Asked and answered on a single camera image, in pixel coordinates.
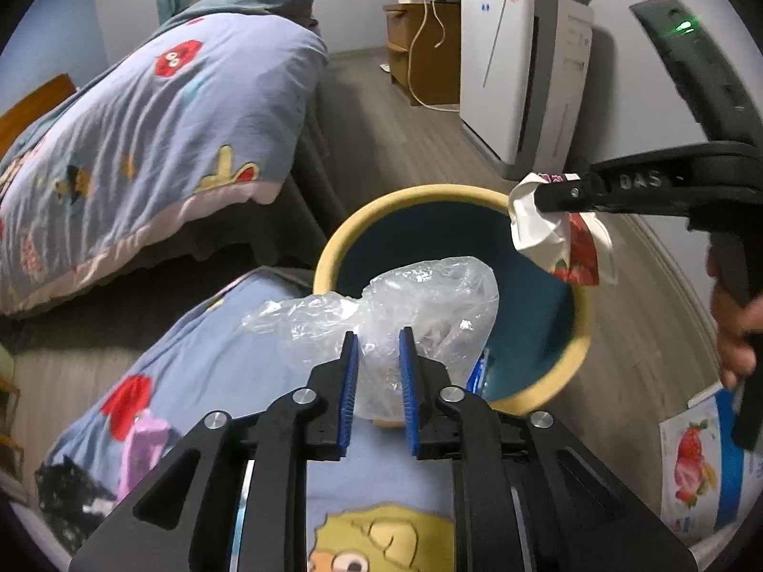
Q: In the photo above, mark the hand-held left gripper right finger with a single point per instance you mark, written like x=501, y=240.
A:
x=408, y=387

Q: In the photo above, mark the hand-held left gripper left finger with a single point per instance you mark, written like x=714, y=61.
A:
x=349, y=387

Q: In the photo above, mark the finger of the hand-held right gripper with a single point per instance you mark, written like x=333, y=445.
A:
x=620, y=187

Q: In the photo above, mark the white and red snack wrapper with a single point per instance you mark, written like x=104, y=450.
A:
x=536, y=232

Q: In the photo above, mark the clear plastic bag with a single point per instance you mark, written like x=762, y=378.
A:
x=429, y=292

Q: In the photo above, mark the yellow and teal waste bin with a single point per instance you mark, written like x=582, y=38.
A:
x=524, y=322

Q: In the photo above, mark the person's right hand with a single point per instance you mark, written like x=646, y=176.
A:
x=736, y=339

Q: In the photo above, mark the blue packet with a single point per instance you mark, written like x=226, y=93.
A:
x=480, y=372

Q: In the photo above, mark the blue cartoon printed blanket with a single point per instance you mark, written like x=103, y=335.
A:
x=196, y=357
x=149, y=119

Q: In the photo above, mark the white air purifier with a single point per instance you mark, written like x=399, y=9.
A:
x=495, y=71

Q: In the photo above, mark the wooden nightstand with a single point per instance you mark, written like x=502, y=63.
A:
x=429, y=59

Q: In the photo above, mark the grey bed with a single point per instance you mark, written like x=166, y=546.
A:
x=310, y=161

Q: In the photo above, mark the strawberry print box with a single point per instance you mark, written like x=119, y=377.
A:
x=691, y=470

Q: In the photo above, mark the wooden headboard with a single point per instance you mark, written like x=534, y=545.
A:
x=36, y=107

